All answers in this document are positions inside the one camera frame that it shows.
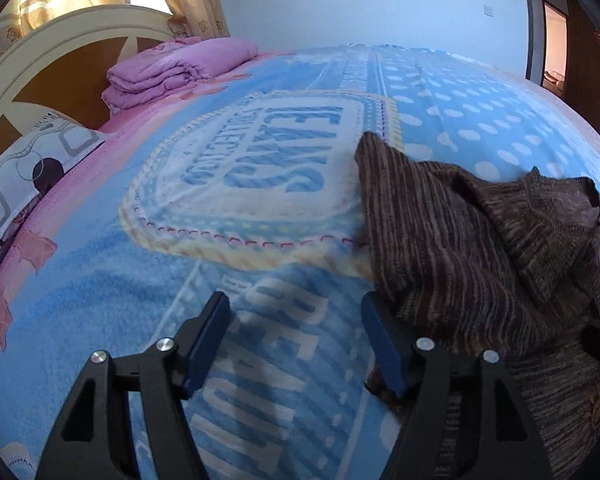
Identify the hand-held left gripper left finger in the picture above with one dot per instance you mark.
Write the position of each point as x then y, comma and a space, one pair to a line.
207, 345

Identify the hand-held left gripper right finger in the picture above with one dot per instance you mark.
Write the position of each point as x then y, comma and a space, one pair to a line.
385, 350

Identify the brown striped knit sweater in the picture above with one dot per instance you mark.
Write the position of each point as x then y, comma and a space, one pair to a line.
455, 240

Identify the blue printed blanket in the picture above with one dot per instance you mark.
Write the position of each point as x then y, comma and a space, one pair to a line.
130, 285

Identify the grey patterned pillow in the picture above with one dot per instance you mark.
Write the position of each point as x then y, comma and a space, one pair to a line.
25, 175

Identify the brown wooden door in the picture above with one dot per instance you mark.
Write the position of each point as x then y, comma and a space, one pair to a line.
587, 70

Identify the folded pink quilt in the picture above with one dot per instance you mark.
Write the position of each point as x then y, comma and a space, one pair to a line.
180, 67

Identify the beige patterned curtain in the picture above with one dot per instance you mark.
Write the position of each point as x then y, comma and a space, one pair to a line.
195, 5

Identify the cream wooden headboard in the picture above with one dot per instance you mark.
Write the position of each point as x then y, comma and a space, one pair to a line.
80, 25

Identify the dark door frame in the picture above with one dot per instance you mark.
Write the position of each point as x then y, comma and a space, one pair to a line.
532, 35

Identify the white wall switch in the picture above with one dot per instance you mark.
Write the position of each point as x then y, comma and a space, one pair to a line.
489, 10

